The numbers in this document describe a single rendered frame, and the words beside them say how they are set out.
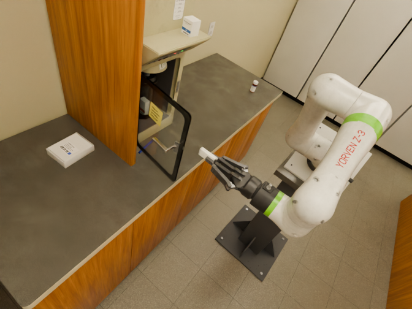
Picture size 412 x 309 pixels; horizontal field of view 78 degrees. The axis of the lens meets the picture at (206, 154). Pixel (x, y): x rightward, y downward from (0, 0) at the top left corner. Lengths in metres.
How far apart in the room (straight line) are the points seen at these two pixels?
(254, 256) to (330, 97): 1.57
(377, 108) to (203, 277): 1.60
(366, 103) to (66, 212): 1.16
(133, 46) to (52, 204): 0.70
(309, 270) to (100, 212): 1.83
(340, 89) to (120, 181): 0.96
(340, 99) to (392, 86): 2.96
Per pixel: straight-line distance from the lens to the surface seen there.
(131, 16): 0.88
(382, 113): 0.98
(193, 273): 2.07
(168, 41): 1.05
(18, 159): 1.38
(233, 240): 2.24
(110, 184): 1.22
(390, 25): 3.79
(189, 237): 2.16
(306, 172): 1.55
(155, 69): 1.21
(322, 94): 0.98
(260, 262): 2.26
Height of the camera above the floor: 1.93
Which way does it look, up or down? 45 degrees down
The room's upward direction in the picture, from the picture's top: 20 degrees clockwise
